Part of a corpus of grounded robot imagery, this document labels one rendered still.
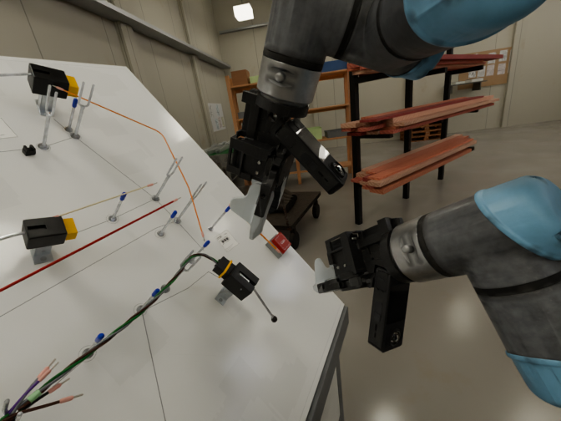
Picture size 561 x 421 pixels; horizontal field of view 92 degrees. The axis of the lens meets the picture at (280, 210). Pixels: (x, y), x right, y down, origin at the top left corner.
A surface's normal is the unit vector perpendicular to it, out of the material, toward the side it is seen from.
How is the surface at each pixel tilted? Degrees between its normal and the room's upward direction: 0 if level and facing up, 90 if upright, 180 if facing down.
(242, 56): 90
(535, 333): 78
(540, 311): 69
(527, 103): 90
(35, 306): 50
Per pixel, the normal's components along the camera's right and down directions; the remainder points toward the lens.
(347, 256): -0.87, -0.02
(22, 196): 0.61, -0.57
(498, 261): -0.70, 0.12
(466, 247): -0.79, 0.25
